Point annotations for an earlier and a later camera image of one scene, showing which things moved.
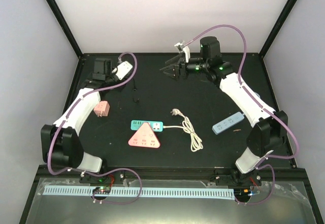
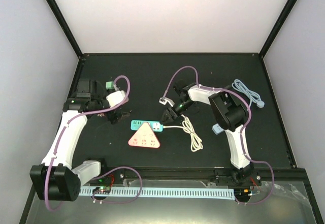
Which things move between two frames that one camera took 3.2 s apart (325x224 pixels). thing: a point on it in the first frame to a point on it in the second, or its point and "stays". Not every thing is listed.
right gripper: x=181 y=65 to x=170 y=112
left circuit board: x=103 y=190 stays
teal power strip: x=156 y=126 stays
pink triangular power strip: x=144 y=136 stays
